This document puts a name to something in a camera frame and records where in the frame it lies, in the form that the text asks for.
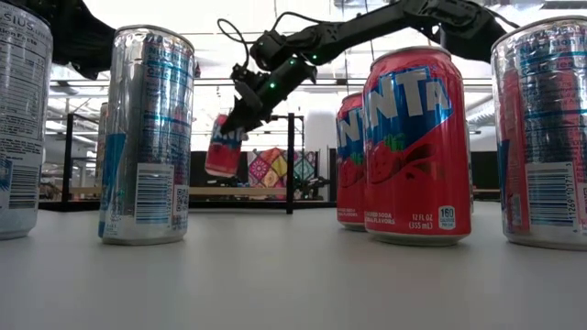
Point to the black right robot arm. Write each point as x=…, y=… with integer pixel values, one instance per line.
x=367, y=27

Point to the black background robot arm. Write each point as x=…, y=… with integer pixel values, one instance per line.
x=312, y=185

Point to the red Fanta strawberry can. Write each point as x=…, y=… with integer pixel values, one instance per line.
x=417, y=151
x=351, y=160
x=224, y=156

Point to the colourful patterned panel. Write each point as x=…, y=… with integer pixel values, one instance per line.
x=266, y=169

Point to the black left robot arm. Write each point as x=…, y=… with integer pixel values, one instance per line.
x=78, y=36

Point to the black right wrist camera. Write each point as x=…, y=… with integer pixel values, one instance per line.
x=245, y=80

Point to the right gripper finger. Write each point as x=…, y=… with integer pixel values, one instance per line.
x=245, y=121

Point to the black shelf frame post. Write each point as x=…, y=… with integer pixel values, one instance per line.
x=68, y=160
x=290, y=160

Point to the white blue Celsius can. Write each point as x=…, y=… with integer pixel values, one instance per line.
x=23, y=114

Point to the wooden shelf board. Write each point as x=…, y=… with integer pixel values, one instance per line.
x=229, y=191

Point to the black table frame rail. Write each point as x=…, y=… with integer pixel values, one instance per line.
x=257, y=205

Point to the silver blue energy drink can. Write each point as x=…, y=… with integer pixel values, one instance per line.
x=147, y=137
x=546, y=137

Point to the long ceiling light strip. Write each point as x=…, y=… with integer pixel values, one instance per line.
x=215, y=82

